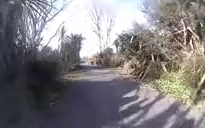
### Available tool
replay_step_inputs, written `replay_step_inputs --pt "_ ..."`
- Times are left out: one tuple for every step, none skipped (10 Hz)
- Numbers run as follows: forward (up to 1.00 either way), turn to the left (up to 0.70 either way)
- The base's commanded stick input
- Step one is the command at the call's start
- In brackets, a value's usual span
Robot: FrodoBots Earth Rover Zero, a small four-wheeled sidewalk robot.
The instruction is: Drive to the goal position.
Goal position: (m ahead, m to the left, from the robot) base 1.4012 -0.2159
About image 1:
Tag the low brown bushes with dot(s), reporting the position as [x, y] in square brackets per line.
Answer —
[105, 59]

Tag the bare pale tree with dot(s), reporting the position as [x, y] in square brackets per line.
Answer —
[100, 33]

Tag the clump of palm-like trees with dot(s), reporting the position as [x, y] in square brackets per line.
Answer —
[73, 48]

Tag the grey asphalt path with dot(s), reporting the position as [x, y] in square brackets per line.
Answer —
[93, 100]

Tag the dry scrubby bushes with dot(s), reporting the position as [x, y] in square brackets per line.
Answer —
[163, 46]

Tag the grass verge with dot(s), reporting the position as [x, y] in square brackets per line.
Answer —
[171, 85]

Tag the dark flax bushes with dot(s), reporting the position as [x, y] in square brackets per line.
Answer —
[13, 63]

